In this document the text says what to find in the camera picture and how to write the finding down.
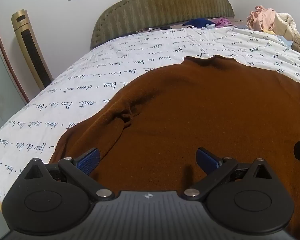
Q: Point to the dark blue cloth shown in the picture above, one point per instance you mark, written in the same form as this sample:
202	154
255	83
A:
197	22

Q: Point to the olive padded headboard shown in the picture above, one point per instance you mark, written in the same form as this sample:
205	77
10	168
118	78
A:
165	7

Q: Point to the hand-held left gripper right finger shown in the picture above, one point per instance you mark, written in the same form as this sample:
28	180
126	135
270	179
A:
207	160

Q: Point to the purple cloth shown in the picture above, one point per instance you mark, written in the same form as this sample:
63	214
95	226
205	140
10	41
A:
223	22

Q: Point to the gold tower air conditioner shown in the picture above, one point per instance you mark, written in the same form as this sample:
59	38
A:
31	47

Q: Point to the brown knit sweater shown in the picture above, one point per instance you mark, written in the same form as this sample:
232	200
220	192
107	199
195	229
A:
195	115

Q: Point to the cream padded jacket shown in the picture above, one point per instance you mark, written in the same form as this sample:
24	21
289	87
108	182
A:
287	26

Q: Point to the pink clothes pile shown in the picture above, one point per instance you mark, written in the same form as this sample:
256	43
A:
262	17

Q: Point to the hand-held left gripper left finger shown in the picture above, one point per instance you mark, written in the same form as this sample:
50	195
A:
88	160

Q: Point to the white script-printed quilt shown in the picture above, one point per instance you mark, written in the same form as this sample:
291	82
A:
72	90

